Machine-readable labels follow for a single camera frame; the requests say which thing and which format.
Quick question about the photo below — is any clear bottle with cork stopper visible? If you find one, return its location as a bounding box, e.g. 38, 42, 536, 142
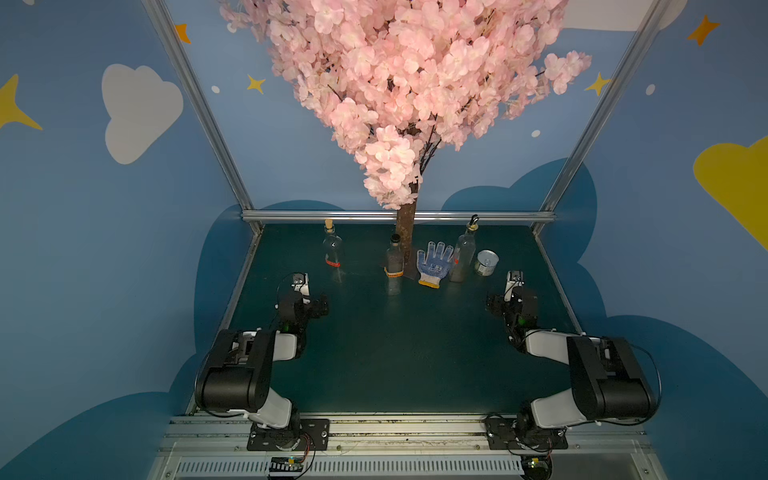
323, 219, 343, 264

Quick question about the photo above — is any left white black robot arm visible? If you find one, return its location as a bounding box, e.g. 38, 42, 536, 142
194, 291, 330, 438

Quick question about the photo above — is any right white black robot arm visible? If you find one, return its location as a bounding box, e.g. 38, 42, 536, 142
486, 285, 662, 436

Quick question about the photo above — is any tall clear bottle gold stopper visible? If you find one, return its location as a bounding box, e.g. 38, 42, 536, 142
450, 214, 479, 283

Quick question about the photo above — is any clear bottle with black cap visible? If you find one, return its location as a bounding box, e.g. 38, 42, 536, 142
384, 234, 405, 278

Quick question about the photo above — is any small metal tin can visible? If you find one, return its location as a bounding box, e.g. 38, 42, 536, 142
474, 250, 499, 277

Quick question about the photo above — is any blue dotted white work glove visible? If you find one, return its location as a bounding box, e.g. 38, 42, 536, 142
417, 241, 454, 289

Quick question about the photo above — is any left small circuit board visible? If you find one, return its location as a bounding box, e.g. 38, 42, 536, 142
267, 456, 305, 479

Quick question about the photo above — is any small circuit board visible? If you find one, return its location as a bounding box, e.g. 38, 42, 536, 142
521, 456, 552, 480
267, 456, 305, 479

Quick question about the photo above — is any right small circuit board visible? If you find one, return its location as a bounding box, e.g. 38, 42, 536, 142
521, 456, 552, 480

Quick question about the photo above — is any pink cherry blossom tree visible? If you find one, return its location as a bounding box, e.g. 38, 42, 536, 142
218, 1, 592, 263

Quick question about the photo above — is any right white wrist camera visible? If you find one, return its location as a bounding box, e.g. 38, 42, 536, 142
504, 270, 525, 298

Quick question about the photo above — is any tree metal base plate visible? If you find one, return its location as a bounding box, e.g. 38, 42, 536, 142
403, 263, 420, 281

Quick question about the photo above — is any aluminium back frame bar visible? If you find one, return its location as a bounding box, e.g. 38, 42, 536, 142
240, 210, 556, 224

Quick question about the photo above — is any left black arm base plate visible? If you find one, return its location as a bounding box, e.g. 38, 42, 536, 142
246, 418, 331, 452

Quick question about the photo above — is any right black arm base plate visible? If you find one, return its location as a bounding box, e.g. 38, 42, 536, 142
482, 415, 568, 454

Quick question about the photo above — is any aluminium front rail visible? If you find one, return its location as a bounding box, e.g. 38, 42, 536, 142
148, 413, 666, 479

